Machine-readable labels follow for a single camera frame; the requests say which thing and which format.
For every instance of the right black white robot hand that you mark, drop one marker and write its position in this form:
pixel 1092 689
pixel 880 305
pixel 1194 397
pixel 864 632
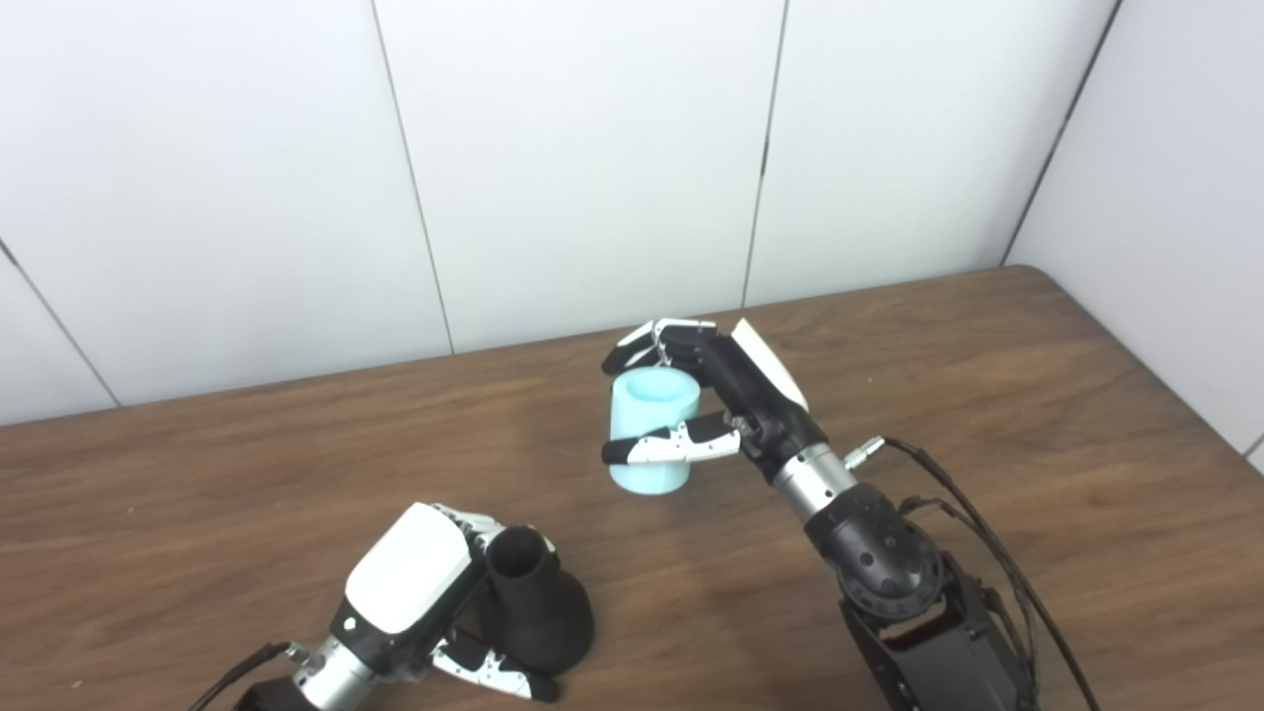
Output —
pixel 760 405

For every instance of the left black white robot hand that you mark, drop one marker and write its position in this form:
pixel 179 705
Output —
pixel 405 573

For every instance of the black flared nozzle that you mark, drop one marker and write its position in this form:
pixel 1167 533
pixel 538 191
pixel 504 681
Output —
pixel 543 612

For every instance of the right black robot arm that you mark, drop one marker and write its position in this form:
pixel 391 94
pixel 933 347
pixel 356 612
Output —
pixel 879 563

